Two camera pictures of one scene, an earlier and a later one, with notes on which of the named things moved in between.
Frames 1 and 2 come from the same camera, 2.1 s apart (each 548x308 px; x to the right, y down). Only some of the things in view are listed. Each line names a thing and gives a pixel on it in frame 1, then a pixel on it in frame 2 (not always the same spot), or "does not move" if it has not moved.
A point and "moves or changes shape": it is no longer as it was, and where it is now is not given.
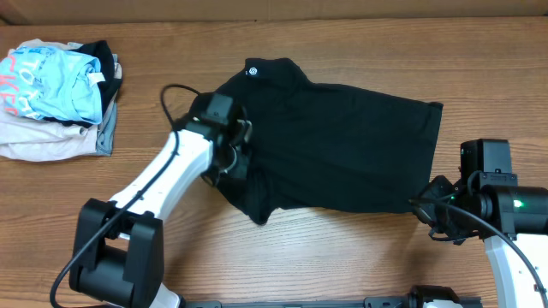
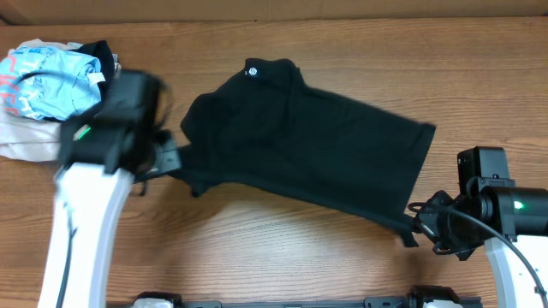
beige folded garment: [38, 139] does not move
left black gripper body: [239, 151] to [169, 156]
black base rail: [415, 299] does not move
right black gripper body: [449, 221] to [453, 231]
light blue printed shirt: [47, 83] does not move
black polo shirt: [317, 145] moves or changes shape
